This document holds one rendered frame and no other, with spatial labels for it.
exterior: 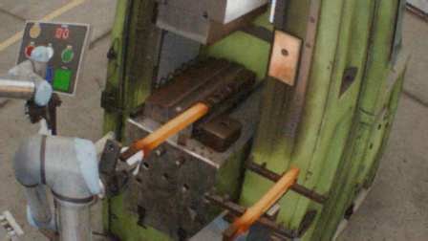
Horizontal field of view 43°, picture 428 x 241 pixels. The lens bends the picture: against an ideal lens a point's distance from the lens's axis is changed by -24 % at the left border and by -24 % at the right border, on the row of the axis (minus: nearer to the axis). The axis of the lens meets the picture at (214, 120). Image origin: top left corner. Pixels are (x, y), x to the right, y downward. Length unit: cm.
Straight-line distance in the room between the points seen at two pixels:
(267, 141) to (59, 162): 114
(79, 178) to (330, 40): 103
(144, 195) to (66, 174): 118
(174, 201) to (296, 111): 55
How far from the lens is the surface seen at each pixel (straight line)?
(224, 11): 203
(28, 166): 136
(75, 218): 139
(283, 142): 229
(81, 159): 133
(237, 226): 183
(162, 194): 242
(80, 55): 238
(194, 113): 205
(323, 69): 211
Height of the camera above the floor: 225
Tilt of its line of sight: 34 degrees down
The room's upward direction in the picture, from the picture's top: 10 degrees clockwise
